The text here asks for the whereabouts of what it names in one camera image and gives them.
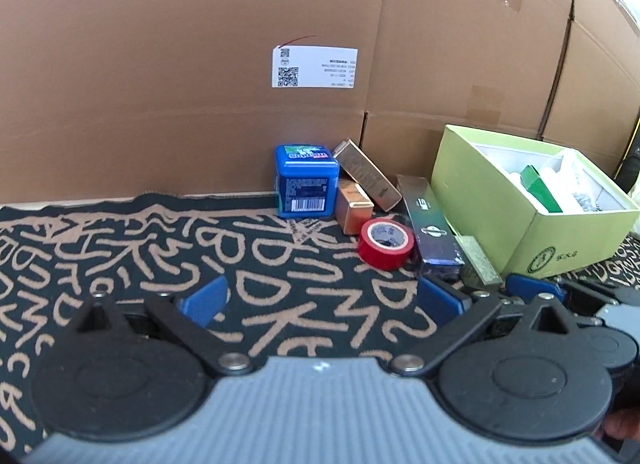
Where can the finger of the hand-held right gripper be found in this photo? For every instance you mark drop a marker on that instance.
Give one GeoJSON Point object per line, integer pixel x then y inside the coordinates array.
{"type": "Point", "coordinates": [535, 285]}
{"type": "Point", "coordinates": [615, 294]}

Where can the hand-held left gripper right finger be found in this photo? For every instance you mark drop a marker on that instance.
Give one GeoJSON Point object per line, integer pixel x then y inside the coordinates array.
{"type": "Point", "coordinates": [442, 299]}

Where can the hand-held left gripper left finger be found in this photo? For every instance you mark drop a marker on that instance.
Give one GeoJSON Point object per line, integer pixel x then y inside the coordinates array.
{"type": "Point", "coordinates": [205, 299]}

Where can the dark green small box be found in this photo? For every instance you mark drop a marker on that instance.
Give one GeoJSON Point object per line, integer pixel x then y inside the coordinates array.
{"type": "Point", "coordinates": [542, 189]}

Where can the light green cardboard box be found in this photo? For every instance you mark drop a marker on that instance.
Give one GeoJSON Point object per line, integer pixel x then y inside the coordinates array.
{"type": "Point", "coordinates": [475, 194]}

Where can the clear plastic bag of sticks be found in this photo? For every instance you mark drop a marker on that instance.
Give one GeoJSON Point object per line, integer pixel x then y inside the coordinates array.
{"type": "Point", "coordinates": [570, 179]}

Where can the person's right hand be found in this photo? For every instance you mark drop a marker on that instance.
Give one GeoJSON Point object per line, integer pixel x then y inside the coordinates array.
{"type": "Point", "coordinates": [619, 424]}

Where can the olive grey block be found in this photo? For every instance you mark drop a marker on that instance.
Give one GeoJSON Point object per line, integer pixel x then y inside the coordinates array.
{"type": "Point", "coordinates": [477, 261]}

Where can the red tape roll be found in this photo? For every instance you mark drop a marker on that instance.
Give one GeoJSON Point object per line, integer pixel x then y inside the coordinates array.
{"type": "Point", "coordinates": [380, 256]}

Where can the long dark blue box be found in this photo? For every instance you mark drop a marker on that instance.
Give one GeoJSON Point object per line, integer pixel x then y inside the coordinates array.
{"type": "Point", "coordinates": [430, 224]}

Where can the black patterned rug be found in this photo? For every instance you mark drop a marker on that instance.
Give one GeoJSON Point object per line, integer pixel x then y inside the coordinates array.
{"type": "Point", "coordinates": [125, 244]}

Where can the white bottle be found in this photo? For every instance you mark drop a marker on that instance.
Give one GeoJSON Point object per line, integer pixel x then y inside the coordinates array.
{"type": "Point", "coordinates": [515, 176]}

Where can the small copper box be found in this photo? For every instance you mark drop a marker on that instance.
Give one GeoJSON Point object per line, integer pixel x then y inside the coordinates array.
{"type": "Point", "coordinates": [352, 209]}

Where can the long brown box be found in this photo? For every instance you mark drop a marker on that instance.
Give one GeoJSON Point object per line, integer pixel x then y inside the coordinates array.
{"type": "Point", "coordinates": [365, 169]}

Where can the blue square tub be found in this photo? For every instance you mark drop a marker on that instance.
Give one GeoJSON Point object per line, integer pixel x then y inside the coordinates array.
{"type": "Point", "coordinates": [305, 184]}

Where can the large brown cardboard sheet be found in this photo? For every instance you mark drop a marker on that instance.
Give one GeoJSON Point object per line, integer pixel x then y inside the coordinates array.
{"type": "Point", "coordinates": [150, 94]}

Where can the white shipping label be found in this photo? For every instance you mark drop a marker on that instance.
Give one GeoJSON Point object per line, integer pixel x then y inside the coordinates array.
{"type": "Point", "coordinates": [320, 69]}

